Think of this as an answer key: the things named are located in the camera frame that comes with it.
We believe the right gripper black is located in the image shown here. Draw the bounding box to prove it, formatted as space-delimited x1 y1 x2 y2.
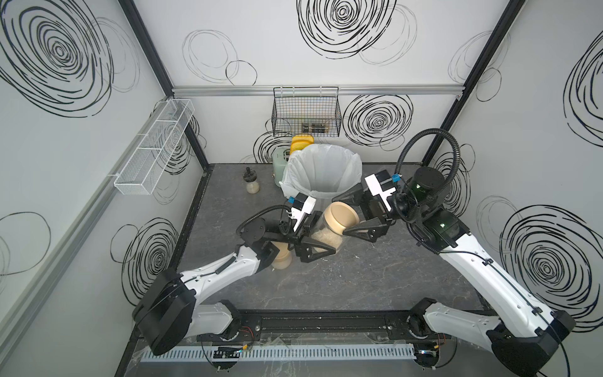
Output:
333 183 425 243

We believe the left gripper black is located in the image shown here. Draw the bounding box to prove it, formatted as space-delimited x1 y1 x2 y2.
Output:
267 214 339 268

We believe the rice jar tan lid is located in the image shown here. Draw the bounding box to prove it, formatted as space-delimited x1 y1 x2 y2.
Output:
310 215 344 253
272 242 293 270

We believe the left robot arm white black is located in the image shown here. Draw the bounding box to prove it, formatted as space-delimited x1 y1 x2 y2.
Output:
132 218 336 356

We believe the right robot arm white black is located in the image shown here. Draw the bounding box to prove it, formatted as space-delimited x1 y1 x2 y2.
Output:
335 167 576 376

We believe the metal mesh trash bin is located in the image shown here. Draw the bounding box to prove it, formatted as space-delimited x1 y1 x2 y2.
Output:
309 188 350 211

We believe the white plastic bin liner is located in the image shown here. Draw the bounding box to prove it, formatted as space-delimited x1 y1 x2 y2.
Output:
280 144 362 199

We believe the small bottle black pump top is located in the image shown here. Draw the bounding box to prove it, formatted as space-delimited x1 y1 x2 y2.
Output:
243 167 261 194

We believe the yellow toast slice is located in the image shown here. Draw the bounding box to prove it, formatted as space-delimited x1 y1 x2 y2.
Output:
291 134 314 144
290 140 313 155

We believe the mint green toaster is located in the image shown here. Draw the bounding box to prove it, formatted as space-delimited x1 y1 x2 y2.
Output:
272 146 290 187

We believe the dark bottle in basket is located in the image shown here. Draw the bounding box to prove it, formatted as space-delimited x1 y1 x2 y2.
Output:
301 123 329 135

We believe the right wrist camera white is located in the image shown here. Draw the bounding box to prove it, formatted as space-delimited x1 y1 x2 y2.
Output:
364 170 401 212

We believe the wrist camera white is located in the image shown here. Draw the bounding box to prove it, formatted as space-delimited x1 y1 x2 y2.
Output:
288 193 317 233
364 170 401 212

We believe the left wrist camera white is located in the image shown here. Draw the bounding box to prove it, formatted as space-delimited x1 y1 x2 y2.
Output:
288 193 317 233

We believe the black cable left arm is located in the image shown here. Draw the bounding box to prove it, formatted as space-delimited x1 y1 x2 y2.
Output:
235 204 293 237

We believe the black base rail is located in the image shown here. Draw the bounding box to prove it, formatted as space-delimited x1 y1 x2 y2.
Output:
202 309 500 343

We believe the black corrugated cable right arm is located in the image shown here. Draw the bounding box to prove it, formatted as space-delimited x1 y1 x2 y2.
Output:
393 128 462 255

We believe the black wire wall basket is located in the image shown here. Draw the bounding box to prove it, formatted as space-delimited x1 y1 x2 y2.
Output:
270 94 342 138

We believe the white slotted cable duct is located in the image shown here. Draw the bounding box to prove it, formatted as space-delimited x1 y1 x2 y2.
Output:
141 344 416 363

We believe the white mesh wall shelf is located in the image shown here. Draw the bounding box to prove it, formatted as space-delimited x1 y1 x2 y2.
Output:
114 98 194 196

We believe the aluminium wall rail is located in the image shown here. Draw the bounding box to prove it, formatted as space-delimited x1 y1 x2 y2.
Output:
172 84 465 97

